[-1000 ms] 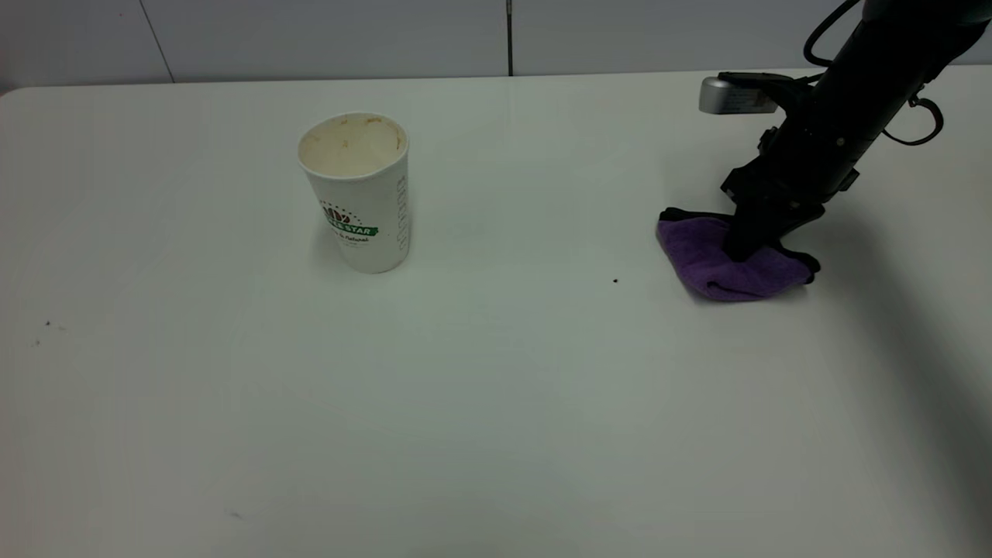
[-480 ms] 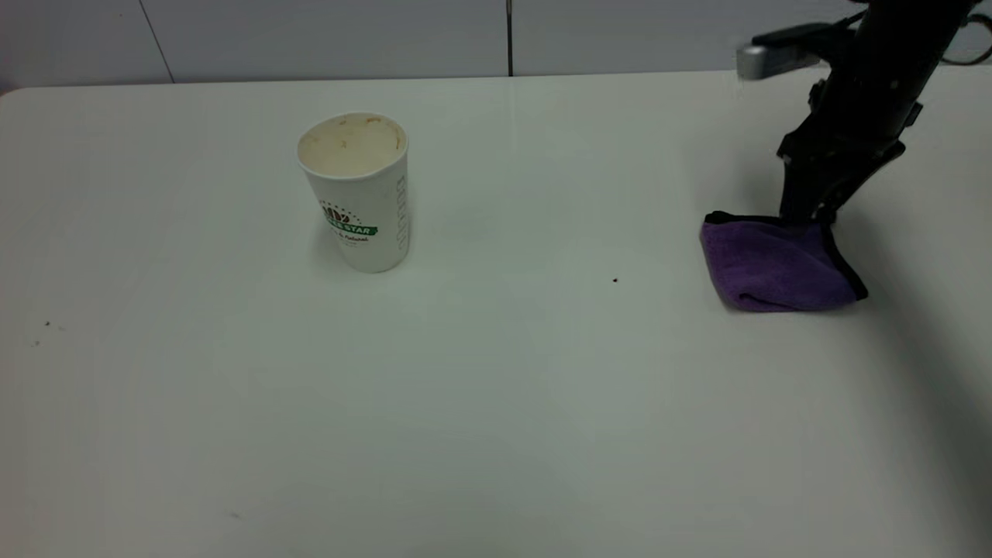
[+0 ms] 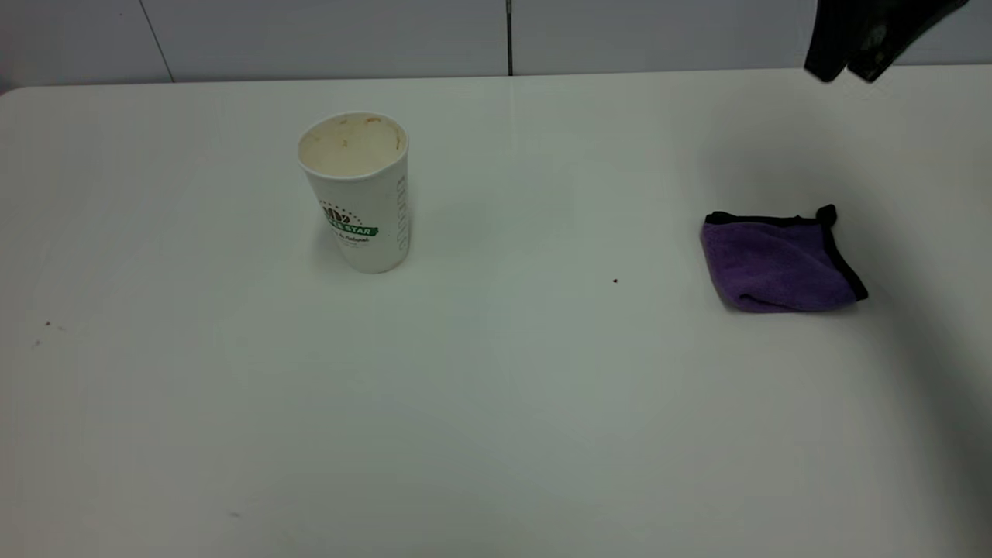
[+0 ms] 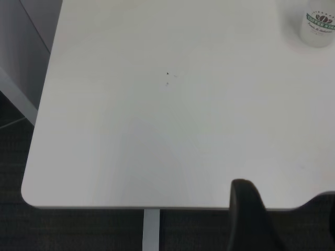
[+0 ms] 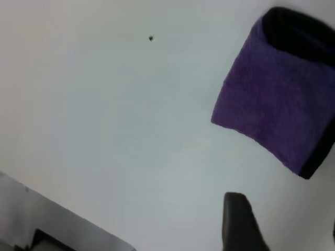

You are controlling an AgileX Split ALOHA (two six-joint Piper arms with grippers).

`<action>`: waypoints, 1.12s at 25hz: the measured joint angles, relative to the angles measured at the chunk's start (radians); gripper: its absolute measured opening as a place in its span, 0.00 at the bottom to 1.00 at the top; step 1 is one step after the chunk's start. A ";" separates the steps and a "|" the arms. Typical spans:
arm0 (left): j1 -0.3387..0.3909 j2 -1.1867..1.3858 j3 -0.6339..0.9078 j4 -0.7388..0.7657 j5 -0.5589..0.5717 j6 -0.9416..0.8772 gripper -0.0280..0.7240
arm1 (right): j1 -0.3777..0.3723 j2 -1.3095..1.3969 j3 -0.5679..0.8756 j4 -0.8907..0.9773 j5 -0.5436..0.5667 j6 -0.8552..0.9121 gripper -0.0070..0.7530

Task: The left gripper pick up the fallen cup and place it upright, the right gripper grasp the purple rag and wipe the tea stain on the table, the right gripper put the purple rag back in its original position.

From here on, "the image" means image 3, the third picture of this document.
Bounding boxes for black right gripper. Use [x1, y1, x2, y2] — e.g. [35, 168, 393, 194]
[804, 0, 970, 84]

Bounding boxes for purple cloth with black trim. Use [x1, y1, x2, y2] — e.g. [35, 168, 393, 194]
[701, 204, 869, 314]

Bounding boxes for white paper coffee cup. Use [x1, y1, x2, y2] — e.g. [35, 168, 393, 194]
[298, 112, 410, 275]

